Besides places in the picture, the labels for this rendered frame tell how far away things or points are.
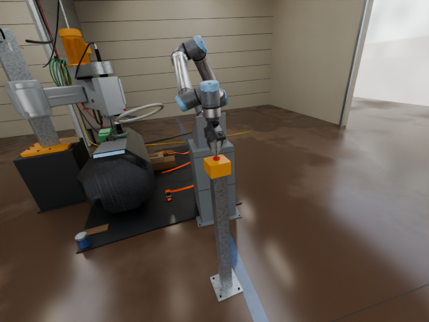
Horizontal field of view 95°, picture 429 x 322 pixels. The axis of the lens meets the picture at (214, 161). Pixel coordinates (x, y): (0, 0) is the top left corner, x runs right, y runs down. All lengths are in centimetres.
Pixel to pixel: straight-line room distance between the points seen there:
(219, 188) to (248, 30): 750
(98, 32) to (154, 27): 165
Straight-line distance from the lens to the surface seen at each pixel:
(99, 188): 251
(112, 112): 268
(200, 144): 189
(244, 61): 817
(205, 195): 206
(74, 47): 331
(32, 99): 312
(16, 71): 319
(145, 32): 766
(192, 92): 109
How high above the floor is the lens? 153
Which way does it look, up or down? 25 degrees down
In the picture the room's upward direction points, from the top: 5 degrees counter-clockwise
